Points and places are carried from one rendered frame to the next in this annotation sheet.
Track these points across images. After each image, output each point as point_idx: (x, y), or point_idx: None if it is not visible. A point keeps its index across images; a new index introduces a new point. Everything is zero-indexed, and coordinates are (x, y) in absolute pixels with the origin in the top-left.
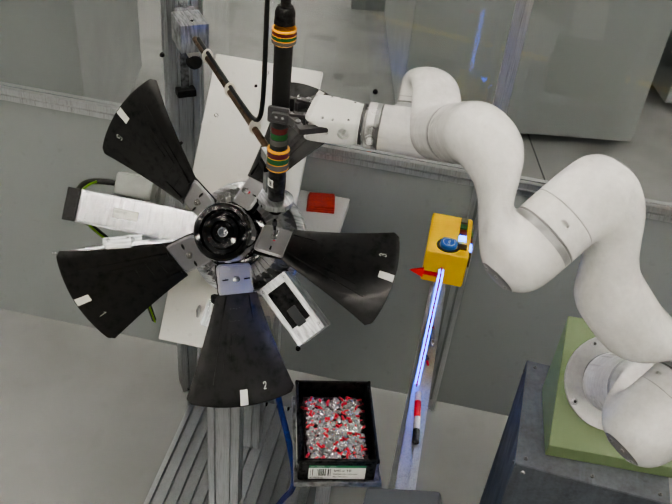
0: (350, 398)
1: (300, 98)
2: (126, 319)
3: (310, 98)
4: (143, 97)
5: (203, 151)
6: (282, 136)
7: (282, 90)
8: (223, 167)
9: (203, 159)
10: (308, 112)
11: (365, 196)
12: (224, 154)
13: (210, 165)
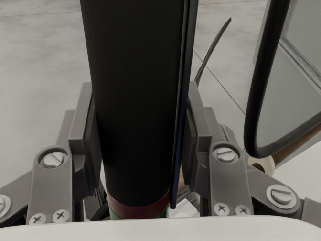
0: None
1: (227, 158)
2: (92, 215)
3: (283, 203)
4: (215, 38)
5: (295, 165)
6: (112, 213)
7: (84, 31)
8: None
9: (287, 172)
10: (17, 231)
11: None
12: (309, 187)
13: (287, 183)
